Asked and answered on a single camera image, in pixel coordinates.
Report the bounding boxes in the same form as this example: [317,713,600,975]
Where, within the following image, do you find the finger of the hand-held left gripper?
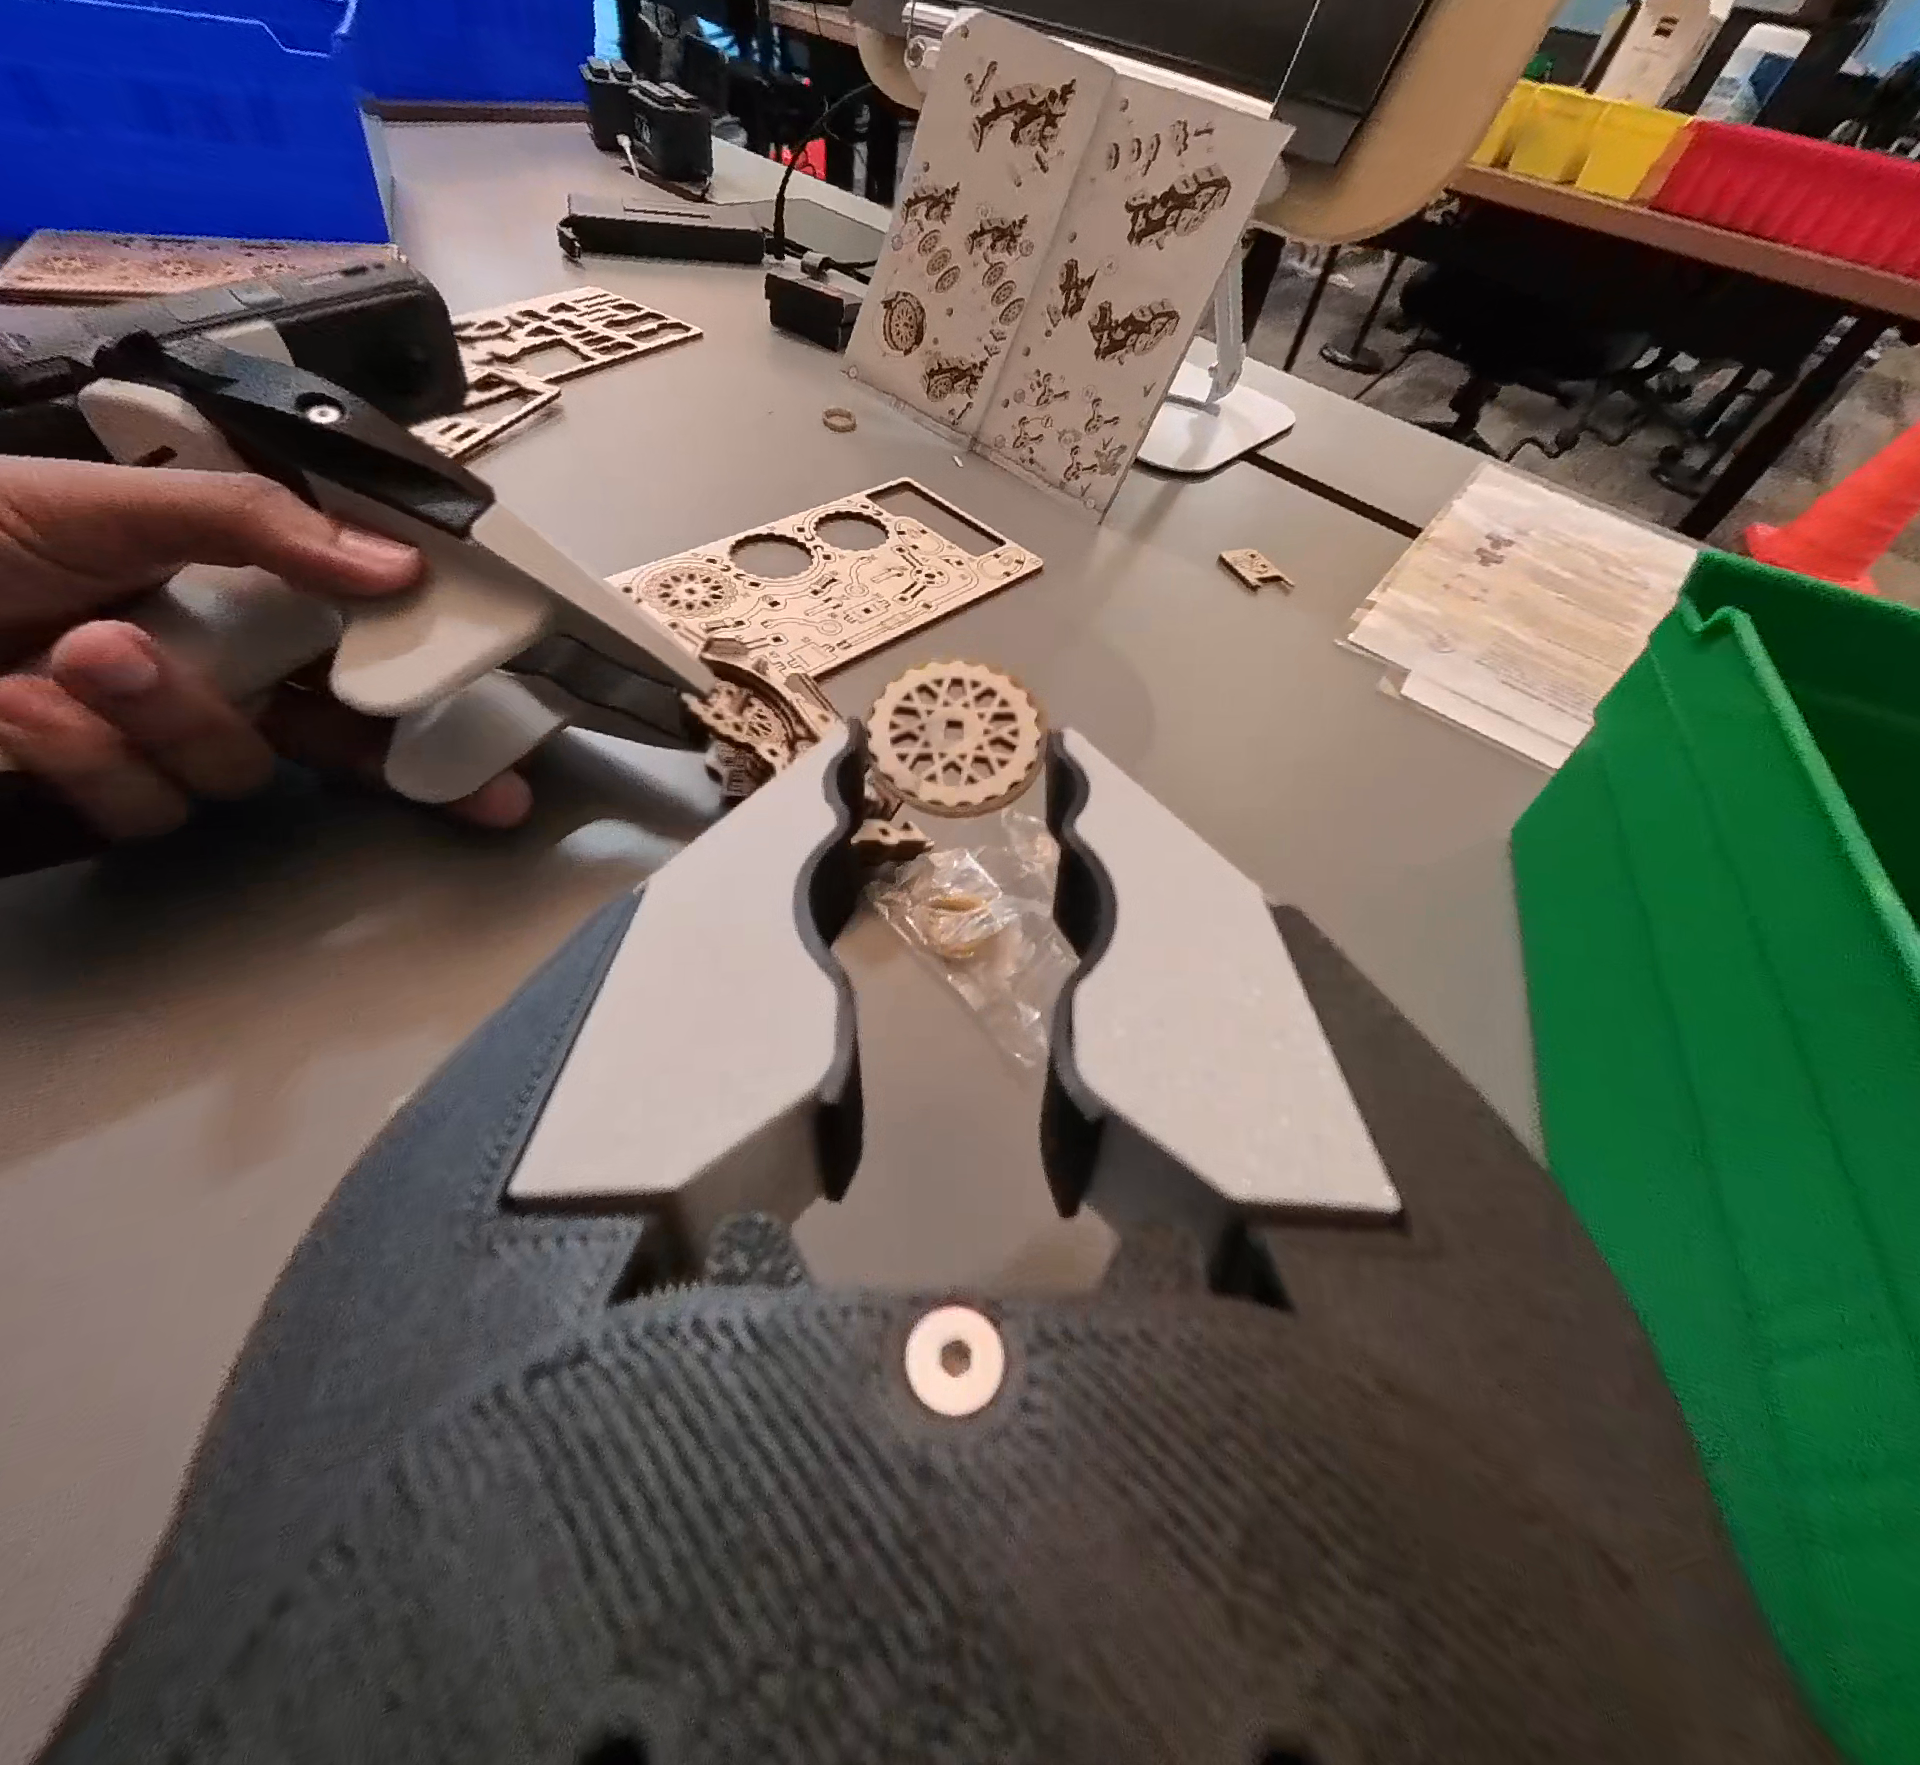
[322,501,725,720]
[382,637,714,807]

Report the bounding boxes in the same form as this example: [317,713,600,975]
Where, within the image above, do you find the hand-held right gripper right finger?
[1045,726,1408,1242]

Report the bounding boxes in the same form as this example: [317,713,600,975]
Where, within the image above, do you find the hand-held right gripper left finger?
[507,719,871,1248]

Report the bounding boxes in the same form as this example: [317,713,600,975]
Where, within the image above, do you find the wooden model car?
[678,637,935,881]

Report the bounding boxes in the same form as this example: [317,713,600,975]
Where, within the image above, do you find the round wooden spoked wheel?
[868,660,1046,815]

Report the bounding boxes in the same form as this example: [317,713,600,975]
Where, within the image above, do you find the grey desk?
[0,114,1719,1737]

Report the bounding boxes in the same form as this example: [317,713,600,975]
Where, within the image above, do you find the person's left hand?
[0,451,535,843]

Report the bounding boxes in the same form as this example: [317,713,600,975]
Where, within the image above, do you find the wooden puzzle sheet cut out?
[405,286,708,461]

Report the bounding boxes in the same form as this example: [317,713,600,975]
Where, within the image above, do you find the clear plastic bag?
[869,804,1089,1069]

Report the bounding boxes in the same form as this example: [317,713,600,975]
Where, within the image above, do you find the dark wooden puzzle sheet stack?
[0,227,403,304]

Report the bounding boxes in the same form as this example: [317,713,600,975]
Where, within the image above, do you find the long black bar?
[559,194,771,271]

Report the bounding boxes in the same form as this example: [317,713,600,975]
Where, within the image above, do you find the black charger device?
[584,59,725,189]

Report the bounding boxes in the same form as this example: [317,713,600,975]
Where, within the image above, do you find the small black box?
[764,265,875,353]

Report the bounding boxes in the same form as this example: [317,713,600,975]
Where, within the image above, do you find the wooden puzzle sheet round holes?
[607,478,1045,679]

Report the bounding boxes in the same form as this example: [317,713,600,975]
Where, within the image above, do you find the green plastic bin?
[1513,551,1920,1765]

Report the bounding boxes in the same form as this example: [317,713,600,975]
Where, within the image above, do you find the stack of printed papers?
[1341,460,1705,768]

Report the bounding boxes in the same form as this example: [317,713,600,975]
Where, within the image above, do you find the printed instruction booklet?
[840,6,1294,524]

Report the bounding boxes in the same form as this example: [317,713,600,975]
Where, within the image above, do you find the silver monitor stand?
[1131,227,1299,475]

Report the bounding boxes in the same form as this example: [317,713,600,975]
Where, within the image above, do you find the black office chair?
[1350,227,1788,499]

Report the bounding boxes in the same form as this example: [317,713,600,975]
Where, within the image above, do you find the orange traffic cone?
[1742,421,1920,598]

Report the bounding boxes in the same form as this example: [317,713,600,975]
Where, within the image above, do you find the wooden side table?
[1447,159,1920,544]

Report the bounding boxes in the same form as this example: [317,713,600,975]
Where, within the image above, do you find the red plastic bin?
[1650,120,1920,283]

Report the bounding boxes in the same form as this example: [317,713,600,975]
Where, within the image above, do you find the white cardboard box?
[1598,0,1735,108]
[1703,22,1818,124]

